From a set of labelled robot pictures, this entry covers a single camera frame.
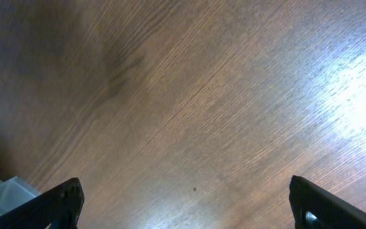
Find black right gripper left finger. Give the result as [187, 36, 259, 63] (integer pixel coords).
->
[0, 177, 85, 229]

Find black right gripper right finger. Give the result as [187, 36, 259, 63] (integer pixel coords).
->
[289, 176, 366, 229]

